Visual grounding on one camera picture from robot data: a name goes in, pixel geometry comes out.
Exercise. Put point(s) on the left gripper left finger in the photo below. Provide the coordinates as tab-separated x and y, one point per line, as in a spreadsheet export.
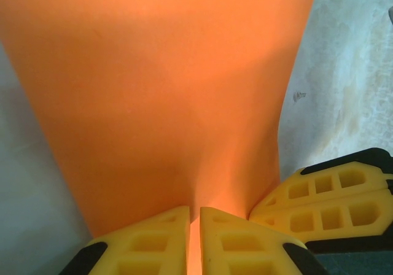
147	250

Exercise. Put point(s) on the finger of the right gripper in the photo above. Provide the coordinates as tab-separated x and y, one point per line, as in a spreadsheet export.
331	219
337	180

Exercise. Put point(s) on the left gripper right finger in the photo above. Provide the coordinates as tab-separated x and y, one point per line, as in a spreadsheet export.
245	250

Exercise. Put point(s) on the orange cloth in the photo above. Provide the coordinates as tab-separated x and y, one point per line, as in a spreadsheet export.
153	103

